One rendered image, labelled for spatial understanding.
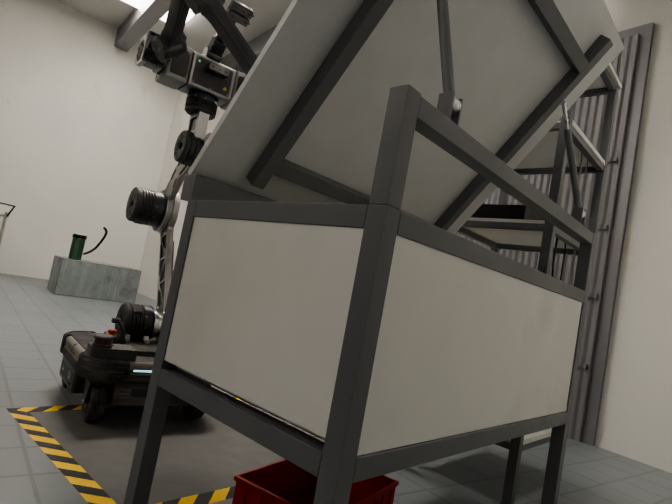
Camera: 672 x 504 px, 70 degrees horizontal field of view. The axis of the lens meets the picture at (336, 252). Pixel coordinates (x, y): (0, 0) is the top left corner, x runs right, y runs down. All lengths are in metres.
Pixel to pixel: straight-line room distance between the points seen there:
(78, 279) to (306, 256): 5.56
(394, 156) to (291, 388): 0.43
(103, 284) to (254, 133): 5.28
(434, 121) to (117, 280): 5.77
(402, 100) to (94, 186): 7.63
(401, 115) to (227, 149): 0.55
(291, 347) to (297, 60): 0.66
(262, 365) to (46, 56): 7.80
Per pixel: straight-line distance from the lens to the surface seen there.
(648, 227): 3.52
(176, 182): 2.50
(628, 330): 3.46
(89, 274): 6.35
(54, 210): 8.17
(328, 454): 0.80
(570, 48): 1.76
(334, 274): 0.81
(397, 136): 0.79
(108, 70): 8.62
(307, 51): 1.19
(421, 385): 0.93
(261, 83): 1.18
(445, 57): 1.01
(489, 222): 2.06
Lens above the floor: 0.66
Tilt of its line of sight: 4 degrees up
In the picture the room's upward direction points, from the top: 11 degrees clockwise
